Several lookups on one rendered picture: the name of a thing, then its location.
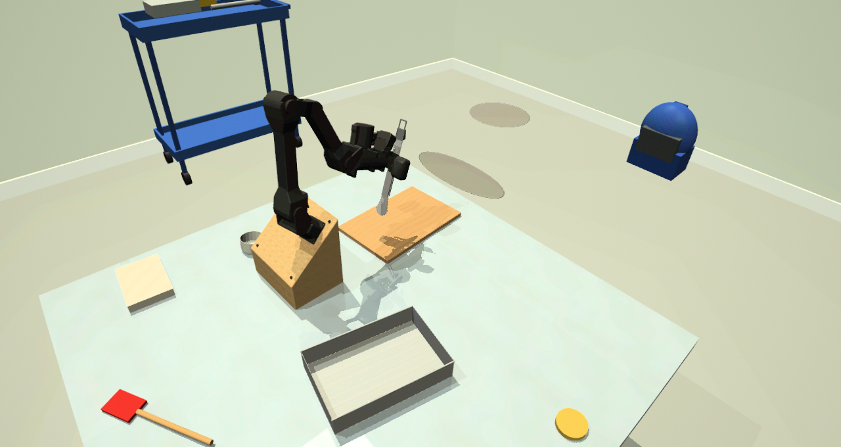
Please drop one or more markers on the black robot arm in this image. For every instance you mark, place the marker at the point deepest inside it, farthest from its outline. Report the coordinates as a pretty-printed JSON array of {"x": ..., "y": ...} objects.
[{"x": 283, "y": 113}]

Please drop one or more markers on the grey metal bowl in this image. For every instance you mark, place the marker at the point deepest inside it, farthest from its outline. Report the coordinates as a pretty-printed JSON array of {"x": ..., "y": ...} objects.
[{"x": 248, "y": 239}]

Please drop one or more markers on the grey rectangular roasting tin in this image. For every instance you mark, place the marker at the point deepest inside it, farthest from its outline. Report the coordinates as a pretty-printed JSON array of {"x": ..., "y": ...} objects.
[{"x": 369, "y": 369}]

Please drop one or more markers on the yellow round disc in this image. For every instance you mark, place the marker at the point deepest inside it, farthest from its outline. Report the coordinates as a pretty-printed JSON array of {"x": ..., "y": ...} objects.
[{"x": 571, "y": 424}]

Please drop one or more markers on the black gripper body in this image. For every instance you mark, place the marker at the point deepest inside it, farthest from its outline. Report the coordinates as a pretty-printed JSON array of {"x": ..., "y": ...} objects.
[{"x": 399, "y": 166}]

